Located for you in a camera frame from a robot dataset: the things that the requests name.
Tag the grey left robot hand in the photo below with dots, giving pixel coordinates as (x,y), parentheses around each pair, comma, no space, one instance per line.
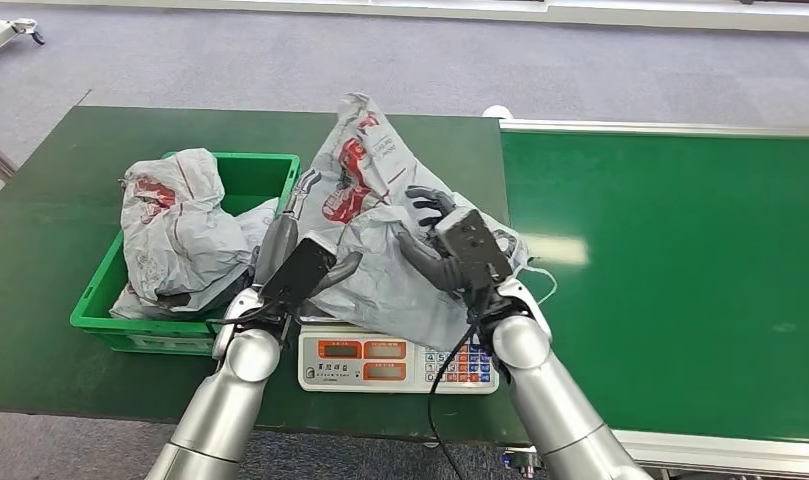
(275,248)

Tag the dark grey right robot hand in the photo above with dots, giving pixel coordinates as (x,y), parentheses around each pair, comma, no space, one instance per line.
(434,268)

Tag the grey red-print mailer package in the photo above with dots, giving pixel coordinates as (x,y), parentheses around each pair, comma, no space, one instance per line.
(377,278)

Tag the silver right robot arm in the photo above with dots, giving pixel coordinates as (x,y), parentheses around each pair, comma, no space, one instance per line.
(556,404)

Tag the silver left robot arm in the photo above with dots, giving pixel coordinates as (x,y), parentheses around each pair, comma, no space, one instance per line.
(225,404)

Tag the flat pale grey mailer package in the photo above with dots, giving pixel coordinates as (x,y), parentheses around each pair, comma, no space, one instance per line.
(261,222)

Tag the large crumpled grey mailer package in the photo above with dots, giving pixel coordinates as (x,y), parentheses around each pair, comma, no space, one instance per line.
(179,232)

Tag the white conveyor roller end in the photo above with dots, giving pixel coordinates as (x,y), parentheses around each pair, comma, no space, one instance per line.
(497,112)

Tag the bright green conveyor belt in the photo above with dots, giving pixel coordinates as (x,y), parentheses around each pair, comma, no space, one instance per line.
(676,265)

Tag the green plastic crate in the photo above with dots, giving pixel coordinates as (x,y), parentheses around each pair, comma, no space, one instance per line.
(258,175)

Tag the white electronic scale body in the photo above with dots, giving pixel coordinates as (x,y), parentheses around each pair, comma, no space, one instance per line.
(351,381)

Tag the dark green table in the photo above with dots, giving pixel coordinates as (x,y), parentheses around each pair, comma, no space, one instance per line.
(59,199)

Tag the white low ledge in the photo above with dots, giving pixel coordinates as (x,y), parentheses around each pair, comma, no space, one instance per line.
(576,13)

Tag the white wheeled cart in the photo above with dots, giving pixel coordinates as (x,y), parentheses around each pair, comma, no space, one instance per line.
(0,32)

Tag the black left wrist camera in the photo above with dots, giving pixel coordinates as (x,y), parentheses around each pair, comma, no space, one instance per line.
(298,272)

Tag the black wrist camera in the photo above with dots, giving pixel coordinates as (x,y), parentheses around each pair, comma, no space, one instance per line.
(473,248)
(298,272)

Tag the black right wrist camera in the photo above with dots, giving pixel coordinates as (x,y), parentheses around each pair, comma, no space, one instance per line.
(473,248)

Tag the metal conveyor bracket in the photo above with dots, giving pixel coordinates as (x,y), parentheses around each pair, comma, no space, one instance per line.
(522,462)

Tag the aluminium conveyor frame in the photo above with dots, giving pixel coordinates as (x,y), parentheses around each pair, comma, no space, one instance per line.
(642,127)

